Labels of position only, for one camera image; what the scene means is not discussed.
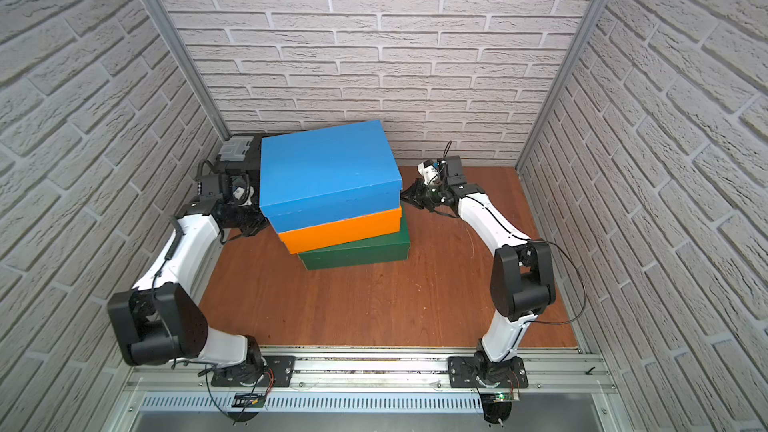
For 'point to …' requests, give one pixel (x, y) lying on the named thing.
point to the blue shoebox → (319, 175)
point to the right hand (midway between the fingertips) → (403, 195)
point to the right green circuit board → (503, 396)
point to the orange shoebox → (343, 231)
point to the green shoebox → (388, 247)
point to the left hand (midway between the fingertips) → (284, 208)
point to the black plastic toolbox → (233, 151)
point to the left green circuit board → (249, 400)
